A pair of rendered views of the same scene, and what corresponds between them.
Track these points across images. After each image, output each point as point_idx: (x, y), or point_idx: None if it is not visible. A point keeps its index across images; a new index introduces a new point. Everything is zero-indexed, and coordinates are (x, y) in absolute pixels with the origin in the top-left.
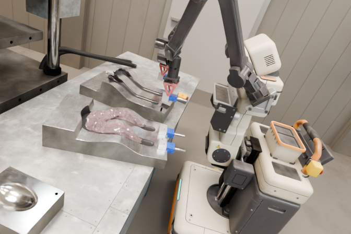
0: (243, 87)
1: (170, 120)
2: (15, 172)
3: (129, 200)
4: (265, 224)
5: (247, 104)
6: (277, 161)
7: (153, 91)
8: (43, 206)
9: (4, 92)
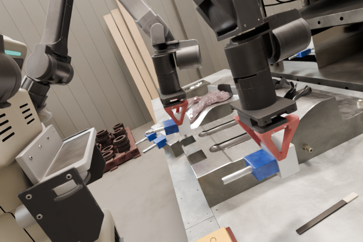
0: (33, 114)
1: (184, 174)
2: (204, 83)
3: (160, 121)
4: None
5: (47, 112)
6: None
7: (237, 143)
8: None
9: (324, 72)
